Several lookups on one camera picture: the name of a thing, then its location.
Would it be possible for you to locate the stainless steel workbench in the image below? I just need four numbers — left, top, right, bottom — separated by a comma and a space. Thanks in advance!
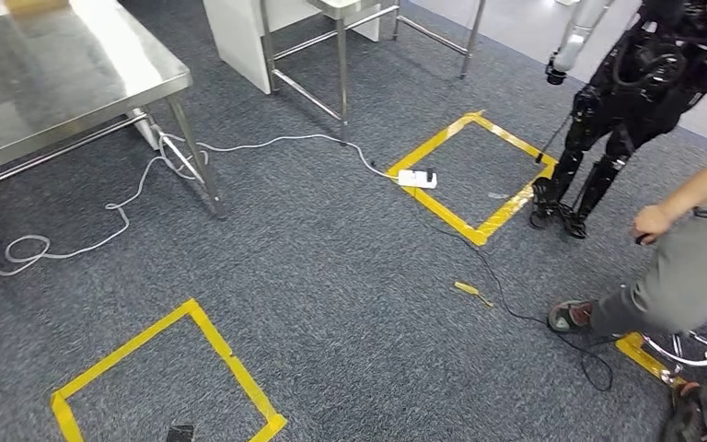
0, 0, 231, 369

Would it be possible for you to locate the white power strip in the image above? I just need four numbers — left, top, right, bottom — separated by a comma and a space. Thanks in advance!
396, 168, 439, 191

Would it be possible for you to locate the yellow floor tape square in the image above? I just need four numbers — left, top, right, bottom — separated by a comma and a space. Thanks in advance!
49, 297, 289, 442
386, 110, 560, 248

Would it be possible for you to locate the yellow tape scrap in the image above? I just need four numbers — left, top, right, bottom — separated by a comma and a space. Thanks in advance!
453, 280, 495, 308

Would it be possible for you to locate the steel side table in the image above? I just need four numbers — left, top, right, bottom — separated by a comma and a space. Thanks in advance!
259, 0, 489, 146

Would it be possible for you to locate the white panel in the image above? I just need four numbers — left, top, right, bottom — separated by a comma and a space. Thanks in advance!
203, 0, 383, 96

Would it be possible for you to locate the standing humanoid robot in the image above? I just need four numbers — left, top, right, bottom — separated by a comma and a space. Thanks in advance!
527, 0, 707, 241

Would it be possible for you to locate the person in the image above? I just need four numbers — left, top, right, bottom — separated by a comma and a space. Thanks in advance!
546, 152, 707, 442

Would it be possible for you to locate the chrome swivel stool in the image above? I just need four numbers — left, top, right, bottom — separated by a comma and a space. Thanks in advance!
638, 316, 707, 369

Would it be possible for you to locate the cardboard box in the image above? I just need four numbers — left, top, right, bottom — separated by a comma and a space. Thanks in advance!
4, 0, 72, 15

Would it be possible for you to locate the thin black floor cable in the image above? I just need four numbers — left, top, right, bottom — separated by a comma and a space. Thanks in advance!
412, 204, 615, 393

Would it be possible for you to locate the white power cable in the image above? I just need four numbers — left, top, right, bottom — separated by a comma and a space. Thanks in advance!
0, 133, 401, 278

